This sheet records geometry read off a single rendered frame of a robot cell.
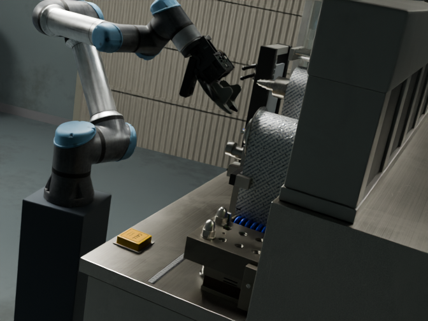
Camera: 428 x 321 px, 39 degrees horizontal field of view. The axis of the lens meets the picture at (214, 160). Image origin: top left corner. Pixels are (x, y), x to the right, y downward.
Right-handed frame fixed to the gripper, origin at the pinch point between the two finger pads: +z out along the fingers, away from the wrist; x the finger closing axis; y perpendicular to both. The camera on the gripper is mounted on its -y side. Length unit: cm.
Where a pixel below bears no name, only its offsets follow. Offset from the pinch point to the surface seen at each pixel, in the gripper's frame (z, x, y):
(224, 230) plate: 25.2, -17.6, -12.4
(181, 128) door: -53, 298, -180
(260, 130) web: 10.1, -7.2, 7.0
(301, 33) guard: -19, 95, 3
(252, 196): 22.4, -7.8, -5.5
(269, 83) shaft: -1.9, 22.1, 5.7
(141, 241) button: 15.3, -19.2, -34.6
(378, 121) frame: 22, -90, 53
